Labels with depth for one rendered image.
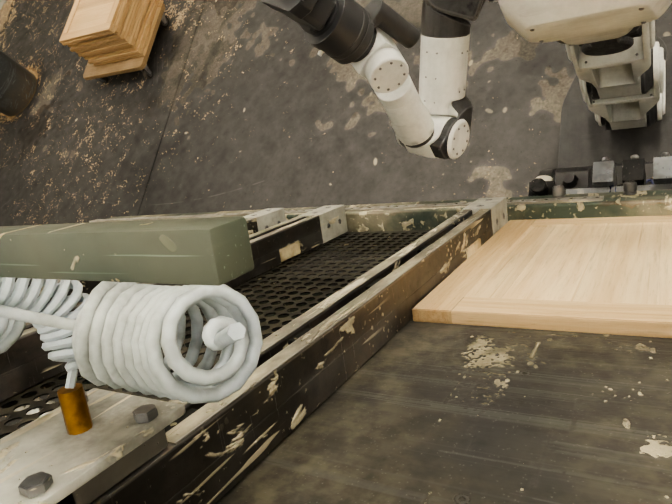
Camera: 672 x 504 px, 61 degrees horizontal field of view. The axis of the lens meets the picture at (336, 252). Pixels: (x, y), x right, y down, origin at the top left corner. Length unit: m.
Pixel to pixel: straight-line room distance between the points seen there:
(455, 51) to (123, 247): 0.96
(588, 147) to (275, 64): 1.84
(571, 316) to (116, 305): 0.55
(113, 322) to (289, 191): 2.53
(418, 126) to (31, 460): 0.84
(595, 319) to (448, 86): 0.57
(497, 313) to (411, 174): 1.82
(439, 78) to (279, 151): 1.94
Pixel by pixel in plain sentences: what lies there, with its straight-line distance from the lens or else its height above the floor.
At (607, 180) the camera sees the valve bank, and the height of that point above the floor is 0.76.
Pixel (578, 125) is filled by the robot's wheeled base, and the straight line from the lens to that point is 2.24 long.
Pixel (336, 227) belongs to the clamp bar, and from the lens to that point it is 1.42.
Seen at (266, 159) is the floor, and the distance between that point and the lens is 3.02.
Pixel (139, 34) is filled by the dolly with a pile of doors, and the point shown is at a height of 0.20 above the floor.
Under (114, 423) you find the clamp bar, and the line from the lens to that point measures 0.43.
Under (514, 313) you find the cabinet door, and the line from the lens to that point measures 0.76.
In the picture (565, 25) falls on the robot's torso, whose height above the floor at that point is 1.24.
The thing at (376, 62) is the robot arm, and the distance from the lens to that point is 0.92.
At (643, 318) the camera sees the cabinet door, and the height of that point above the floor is 1.35.
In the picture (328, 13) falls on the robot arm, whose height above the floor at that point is 1.54.
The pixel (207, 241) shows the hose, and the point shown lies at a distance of 0.19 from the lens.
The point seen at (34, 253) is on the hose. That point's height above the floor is 1.95.
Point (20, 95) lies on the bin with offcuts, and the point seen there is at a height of 0.09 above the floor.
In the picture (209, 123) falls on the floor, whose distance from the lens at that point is 3.45.
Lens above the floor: 2.08
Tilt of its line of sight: 54 degrees down
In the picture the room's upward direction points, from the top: 56 degrees counter-clockwise
